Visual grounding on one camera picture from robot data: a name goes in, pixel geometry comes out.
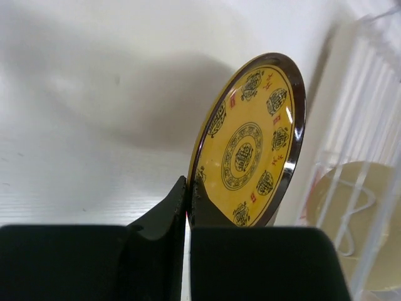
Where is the cream patterned plate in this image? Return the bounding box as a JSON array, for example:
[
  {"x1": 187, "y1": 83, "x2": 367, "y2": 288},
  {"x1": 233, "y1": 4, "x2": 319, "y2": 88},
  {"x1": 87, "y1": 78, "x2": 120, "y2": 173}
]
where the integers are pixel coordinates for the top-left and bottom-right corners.
[{"x1": 306, "y1": 161, "x2": 400, "y2": 291}]

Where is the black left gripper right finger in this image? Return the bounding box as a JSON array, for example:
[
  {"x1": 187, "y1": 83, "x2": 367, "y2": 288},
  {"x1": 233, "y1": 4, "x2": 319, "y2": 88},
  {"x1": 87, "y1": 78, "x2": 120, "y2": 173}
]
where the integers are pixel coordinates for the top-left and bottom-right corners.
[{"x1": 190, "y1": 180, "x2": 351, "y2": 300}]

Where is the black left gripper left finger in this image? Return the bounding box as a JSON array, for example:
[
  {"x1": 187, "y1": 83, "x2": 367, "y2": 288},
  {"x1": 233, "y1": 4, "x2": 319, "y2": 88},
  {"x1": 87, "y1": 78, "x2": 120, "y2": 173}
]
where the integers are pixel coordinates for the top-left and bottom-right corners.
[{"x1": 1, "y1": 177, "x2": 186, "y2": 300}]

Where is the yellow patterned plate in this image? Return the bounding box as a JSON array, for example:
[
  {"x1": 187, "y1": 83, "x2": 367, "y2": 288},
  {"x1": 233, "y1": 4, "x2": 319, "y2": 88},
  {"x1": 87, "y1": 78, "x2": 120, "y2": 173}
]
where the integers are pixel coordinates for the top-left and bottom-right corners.
[{"x1": 187, "y1": 53, "x2": 306, "y2": 227}]

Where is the white wire dish rack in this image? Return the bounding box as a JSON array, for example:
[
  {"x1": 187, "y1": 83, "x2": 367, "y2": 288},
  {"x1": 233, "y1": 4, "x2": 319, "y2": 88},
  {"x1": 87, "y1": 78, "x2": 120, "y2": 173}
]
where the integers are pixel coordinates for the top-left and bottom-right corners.
[{"x1": 290, "y1": 1, "x2": 400, "y2": 300}]

